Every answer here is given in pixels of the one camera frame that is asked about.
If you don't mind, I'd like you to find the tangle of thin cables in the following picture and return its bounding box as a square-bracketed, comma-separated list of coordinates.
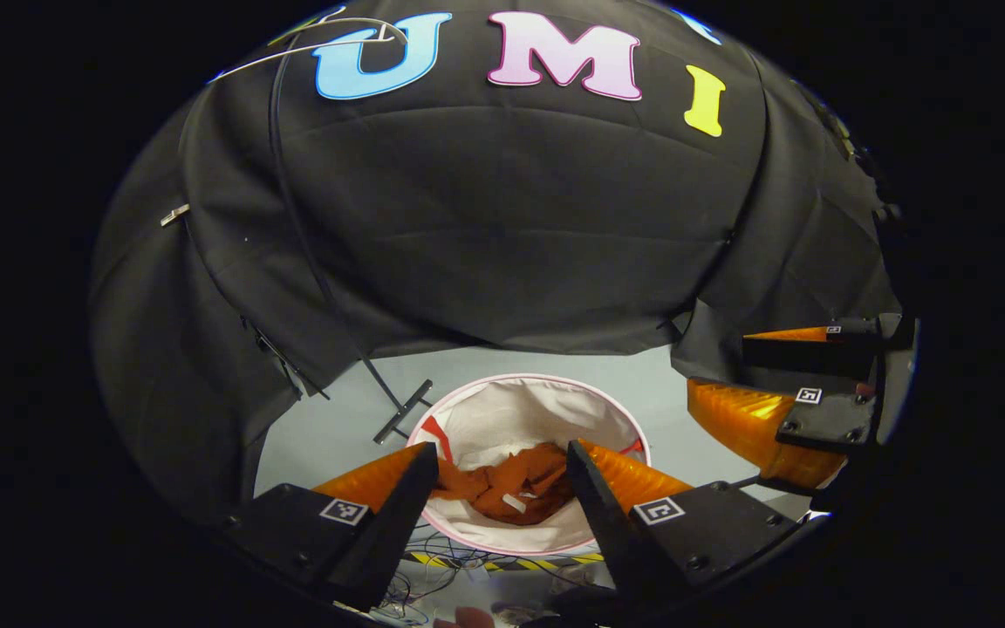
[376, 523, 617, 627]

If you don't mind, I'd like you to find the yellow black striped floor tape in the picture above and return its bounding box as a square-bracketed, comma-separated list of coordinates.
[411, 549, 608, 573]

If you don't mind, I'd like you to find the orange corduroy jacket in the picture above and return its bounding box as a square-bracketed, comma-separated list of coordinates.
[433, 442, 578, 526]

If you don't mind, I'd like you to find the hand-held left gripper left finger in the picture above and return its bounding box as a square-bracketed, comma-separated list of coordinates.
[219, 442, 441, 611]

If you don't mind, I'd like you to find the white pink-rimmed laundry hamper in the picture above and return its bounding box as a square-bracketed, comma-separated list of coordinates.
[407, 373, 652, 557]

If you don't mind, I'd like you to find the white plastic hanger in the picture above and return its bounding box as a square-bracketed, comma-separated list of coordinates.
[210, 7, 409, 84]

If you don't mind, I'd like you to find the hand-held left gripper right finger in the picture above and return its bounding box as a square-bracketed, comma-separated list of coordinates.
[565, 439, 804, 611]

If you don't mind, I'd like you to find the black backdrop cloth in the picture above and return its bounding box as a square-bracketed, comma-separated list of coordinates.
[88, 0, 905, 524]

